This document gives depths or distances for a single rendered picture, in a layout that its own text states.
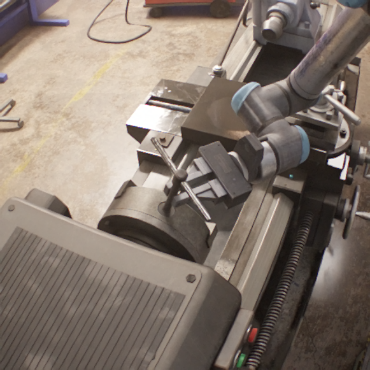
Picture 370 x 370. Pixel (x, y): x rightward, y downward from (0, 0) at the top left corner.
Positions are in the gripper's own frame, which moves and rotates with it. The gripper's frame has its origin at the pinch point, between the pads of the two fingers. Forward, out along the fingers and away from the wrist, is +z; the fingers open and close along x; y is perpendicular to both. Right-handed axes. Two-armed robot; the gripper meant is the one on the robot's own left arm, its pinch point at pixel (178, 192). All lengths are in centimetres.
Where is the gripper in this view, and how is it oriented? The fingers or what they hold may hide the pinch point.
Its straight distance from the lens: 94.1
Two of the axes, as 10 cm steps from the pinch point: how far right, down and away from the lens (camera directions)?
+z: -8.3, 3.2, -4.5
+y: -2.2, 5.5, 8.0
